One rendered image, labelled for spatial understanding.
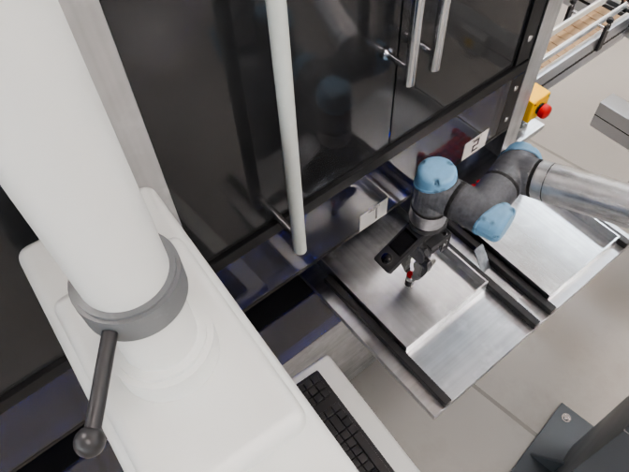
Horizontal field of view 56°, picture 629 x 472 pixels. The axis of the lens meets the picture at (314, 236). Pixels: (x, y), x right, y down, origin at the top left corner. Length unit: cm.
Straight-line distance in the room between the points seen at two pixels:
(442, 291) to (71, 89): 121
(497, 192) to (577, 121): 215
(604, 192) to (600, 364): 142
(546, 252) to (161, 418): 117
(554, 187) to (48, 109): 97
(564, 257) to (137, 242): 128
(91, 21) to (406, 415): 182
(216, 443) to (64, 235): 26
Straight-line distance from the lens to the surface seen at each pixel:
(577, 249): 160
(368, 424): 138
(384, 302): 141
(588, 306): 260
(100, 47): 73
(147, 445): 58
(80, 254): 40
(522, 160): 119
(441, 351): 137
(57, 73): 31
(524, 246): 156
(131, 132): 81
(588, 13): 223
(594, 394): 244
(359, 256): 148
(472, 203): 111
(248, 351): 59
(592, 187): 115
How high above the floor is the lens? 212
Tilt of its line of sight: 55 degrees down
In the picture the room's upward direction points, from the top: 3 degrees counter-clockwise
